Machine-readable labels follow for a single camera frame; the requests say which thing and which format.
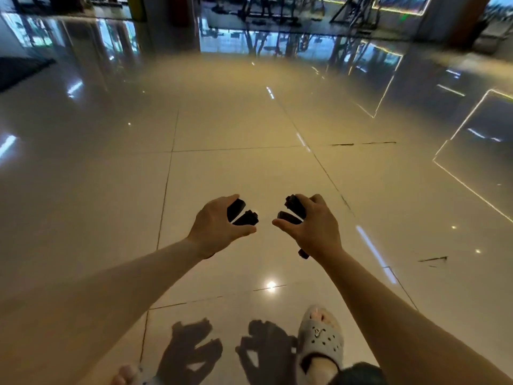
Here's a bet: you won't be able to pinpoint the person's left hand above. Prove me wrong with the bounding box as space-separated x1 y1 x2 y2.
187 194 257 260

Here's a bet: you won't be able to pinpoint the person's right hand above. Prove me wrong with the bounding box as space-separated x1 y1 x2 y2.
272 194 344 265

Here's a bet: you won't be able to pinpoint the black hand controller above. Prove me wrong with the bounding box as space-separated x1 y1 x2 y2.
277 195 310 260
227 199 259 226

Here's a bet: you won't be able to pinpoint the person's right forearm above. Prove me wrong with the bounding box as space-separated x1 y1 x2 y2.
321 249 513 385

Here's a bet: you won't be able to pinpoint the person's left forearm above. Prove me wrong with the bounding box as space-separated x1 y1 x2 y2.
0 237 209 385

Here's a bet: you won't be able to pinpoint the grey clog sandal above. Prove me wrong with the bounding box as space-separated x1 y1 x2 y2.
296 305 345 382
137 367 161 385

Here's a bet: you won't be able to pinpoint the person's right foot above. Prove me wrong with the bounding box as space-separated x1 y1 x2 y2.
305 308 340 385

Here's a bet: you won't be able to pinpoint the dark shorts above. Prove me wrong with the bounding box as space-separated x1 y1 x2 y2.
328 361 388 385

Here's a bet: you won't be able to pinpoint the yellow pillar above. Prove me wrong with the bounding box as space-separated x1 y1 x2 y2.
127 0 147 23

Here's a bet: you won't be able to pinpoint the dark floor mat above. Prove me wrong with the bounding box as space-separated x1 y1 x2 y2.
0 57 57 93

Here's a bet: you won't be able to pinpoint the brown pillar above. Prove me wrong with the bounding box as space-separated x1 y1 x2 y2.
448 0 494 49

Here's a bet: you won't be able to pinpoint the black metal frame equipment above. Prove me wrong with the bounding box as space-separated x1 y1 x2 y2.
208 0 401 29

